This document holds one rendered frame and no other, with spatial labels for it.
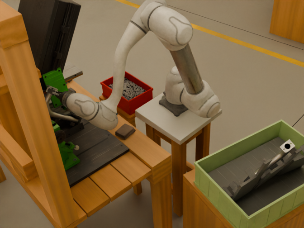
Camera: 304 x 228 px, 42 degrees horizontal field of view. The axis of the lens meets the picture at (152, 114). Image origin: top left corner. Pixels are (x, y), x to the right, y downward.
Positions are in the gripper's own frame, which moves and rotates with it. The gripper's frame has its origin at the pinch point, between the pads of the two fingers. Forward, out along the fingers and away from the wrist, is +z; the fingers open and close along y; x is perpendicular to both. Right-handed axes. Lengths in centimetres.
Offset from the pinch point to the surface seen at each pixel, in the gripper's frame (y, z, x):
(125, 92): -57, 14, -17
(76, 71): -18.7, 18.0, -16.3
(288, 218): -89, -108, 13
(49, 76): 3.2, 4.4, -6.9
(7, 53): 57, -74, -8
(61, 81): -5.1, 4.4, -7.1
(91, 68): -135, 199, -35
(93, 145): -28.8, -15.1, 19.8
